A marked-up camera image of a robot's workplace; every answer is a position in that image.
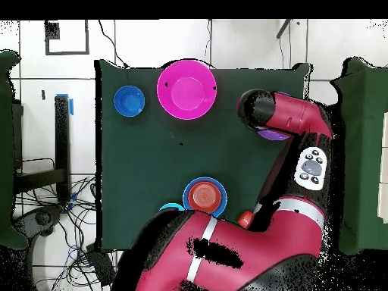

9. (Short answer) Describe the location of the orange plastic bowl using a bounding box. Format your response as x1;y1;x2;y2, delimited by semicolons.
187;180;223;214

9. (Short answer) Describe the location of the white box stack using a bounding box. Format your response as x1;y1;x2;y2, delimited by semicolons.
377;111;388;224

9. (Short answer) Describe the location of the orange plastic cup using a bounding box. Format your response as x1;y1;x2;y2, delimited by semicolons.
237;211;255;230

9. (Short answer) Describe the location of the large light blue bowl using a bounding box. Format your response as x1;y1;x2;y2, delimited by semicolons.
182;176;228;218

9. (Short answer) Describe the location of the large pink plastic bowl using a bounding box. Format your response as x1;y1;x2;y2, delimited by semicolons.
156;59;218;121

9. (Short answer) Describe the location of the black metal stand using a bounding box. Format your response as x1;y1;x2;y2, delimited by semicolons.
13;95;72;202

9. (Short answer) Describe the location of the tangle of black cables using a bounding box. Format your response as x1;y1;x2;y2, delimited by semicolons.
14;175;122;291

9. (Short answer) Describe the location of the small dark blue bowl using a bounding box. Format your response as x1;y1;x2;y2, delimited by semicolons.
113;85;146;118

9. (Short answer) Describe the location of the large purple plastic bowl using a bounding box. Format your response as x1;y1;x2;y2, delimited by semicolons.
256;129;291;142

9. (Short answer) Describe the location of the green cloth side table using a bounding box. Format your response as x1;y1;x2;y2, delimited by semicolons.
330;57;388;255
0;49;30;251

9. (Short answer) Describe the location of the small cyan ribbed bowl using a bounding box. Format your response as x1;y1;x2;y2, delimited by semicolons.
158;202;186;212

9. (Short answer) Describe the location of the thin black floor cable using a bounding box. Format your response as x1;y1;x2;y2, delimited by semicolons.
98;20;128;68

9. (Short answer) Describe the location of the dark green tablecloth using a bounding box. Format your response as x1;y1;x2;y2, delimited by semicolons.
95;58;310;254

